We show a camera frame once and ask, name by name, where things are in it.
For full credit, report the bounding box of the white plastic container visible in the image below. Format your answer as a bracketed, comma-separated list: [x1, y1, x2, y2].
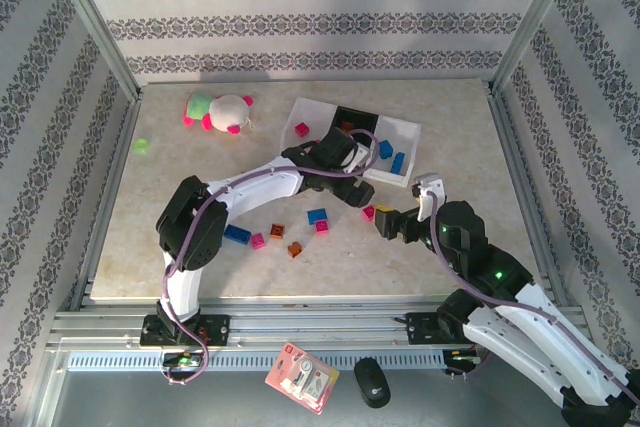
[278, 96, 342, 154]
[362, 114, 423, 189]

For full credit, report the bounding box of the white pink green plush toy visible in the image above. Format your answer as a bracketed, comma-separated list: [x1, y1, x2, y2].
[182, 90, 256, 136]

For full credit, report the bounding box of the small electronics board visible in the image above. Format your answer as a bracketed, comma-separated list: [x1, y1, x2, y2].
[160, 350, 205, 373]
[442, 346, 484, 378]

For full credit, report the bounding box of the black computer mouse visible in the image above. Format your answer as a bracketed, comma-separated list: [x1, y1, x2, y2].
[353, 356, 392, 409]

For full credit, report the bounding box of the pink blister package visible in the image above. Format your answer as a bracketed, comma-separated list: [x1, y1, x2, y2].
[264, 341, 341, 416]

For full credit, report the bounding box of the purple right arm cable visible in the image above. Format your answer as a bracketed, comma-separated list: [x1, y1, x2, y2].
[417, 189, 640, 406]

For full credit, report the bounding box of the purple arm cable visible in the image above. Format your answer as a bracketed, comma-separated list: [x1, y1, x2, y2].
[417, 189, 640, 406]
[160, 127, 380, 386]

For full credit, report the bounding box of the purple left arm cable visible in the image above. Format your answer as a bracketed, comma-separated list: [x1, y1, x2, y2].
[160, 127, 380, 386]

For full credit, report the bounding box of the aluminium side rail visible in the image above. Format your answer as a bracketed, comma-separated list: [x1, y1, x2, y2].
[69, 89, 144, 311]
[487, 86, 566, 308]

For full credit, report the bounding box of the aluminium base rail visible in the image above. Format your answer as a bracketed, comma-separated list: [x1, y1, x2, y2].
[44, 296, 586, 348]

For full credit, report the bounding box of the slotted grey cable duct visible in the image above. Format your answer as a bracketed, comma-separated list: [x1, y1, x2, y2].
[67, 350, 446, 373]

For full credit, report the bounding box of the aluminium frame post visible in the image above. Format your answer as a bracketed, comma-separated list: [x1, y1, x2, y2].
[487, 0, 586, 96]
[39, 0, 144, 103]

